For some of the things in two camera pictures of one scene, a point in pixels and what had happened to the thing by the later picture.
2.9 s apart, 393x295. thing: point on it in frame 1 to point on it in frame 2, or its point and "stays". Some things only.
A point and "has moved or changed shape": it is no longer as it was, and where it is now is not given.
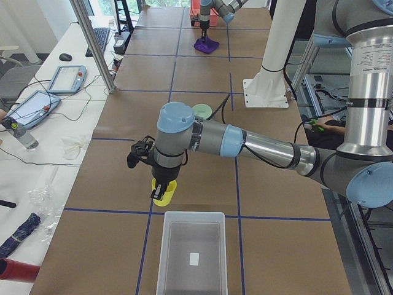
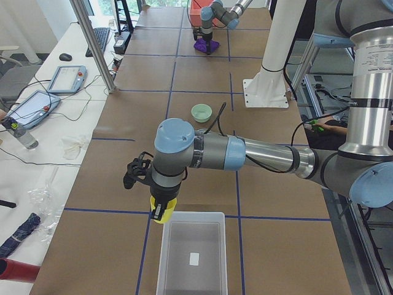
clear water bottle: [21, 134] stays
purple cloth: [207, 47] stays
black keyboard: [102, 35] stays
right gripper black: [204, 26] to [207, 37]
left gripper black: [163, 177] to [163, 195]
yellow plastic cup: [168, 195] has moved or changed shape
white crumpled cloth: [71, 145] stays
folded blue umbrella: [7, 247] stays
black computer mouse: [65, 57] stays
